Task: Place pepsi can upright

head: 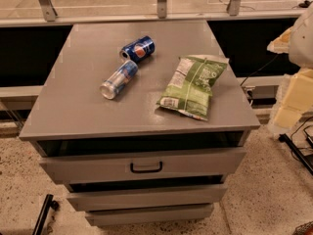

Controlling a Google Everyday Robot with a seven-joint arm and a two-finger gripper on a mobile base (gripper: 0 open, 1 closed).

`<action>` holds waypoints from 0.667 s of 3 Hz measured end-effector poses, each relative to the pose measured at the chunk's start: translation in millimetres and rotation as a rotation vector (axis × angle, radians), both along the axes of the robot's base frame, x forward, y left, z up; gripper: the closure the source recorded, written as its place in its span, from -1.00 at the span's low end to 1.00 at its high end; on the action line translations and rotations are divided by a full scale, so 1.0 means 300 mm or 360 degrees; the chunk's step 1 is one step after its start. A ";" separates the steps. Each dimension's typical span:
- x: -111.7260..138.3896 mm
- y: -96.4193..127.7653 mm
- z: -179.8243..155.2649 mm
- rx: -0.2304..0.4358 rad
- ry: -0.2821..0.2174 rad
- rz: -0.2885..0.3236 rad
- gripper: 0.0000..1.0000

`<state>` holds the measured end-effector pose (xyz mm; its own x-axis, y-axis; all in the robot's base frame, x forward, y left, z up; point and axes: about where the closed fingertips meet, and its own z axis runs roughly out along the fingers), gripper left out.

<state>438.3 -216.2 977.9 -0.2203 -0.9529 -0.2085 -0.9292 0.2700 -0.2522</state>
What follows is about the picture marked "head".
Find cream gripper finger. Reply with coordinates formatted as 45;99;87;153
271;68;313;130
267;27;291;54

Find blue pepsi can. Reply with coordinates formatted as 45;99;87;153
119;36;156;64

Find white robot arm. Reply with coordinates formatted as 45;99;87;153
267;5;313;134

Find silver blue energy drink can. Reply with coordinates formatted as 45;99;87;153
100;60;138;100

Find black bar on right floor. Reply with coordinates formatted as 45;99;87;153
279;134;313;175

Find green chip bag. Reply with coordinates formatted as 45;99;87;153
156;55;228;120

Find grey middle drawer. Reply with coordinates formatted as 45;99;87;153
67;184;227;212

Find grey drawer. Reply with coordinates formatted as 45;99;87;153
40;147;246;184
67;184;227;212
85;204;213;226

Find grey drawer cabinet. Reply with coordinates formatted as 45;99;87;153
18;20;261;227

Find grey bottom drawer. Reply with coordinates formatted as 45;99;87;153
85;204;213;226

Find grey top drawer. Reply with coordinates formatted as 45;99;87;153
40;147;246;184

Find black bar lower left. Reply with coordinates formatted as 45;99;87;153
32;194;60;235

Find black cable on wall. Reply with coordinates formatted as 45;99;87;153
240;53;280;87

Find black cables on right floor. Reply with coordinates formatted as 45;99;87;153
289;116;313;164

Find right metal window post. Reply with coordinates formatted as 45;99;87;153
227;0;242;16

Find metal window post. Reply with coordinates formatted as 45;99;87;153
227;0;242;16
156;0;167;19
38;0;58;22

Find middle metal window post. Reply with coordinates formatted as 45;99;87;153
156;0;167;19

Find black drawer handle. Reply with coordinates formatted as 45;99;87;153
130;162;163;174

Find left metal window post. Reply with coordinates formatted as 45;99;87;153
38;0;58;22

